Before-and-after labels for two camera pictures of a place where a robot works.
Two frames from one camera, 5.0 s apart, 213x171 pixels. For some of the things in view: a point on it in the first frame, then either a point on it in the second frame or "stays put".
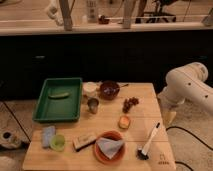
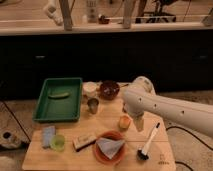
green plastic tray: (60, 101) stays put
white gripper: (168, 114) -> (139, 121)
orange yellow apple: (124, 122) stays put
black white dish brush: (142, 153) stays put
